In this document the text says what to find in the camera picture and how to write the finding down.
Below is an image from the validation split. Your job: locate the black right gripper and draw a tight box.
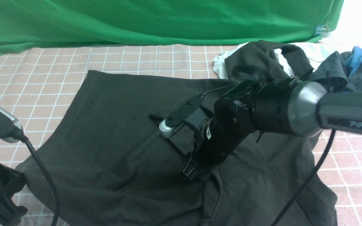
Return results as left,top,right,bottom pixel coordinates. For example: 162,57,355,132
183,98,257,181

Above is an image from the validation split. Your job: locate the dark gray long-sleeve shirt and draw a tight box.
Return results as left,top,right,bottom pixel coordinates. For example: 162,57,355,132
15,40,338,226

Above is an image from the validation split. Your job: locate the dark charcoal shirt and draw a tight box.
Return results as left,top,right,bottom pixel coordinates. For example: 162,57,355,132
310,46,362,93

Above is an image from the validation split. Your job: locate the blue shirt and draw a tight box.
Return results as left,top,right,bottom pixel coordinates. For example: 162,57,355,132
346,46,362,76

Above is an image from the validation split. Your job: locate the green backdrop cloth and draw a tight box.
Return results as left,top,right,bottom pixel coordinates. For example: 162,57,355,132
0,0,344,56

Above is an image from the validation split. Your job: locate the white cloth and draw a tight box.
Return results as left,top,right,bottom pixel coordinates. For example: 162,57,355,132
212,42,338,79

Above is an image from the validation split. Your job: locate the blue binder clip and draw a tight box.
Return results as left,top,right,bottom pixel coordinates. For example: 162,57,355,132
314,24,330,37

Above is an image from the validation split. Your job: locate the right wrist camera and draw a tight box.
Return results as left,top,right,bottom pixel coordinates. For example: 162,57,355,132
159,94,214,139

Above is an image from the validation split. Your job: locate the black right camera cable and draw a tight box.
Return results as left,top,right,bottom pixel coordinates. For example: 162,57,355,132
271,129,337,226

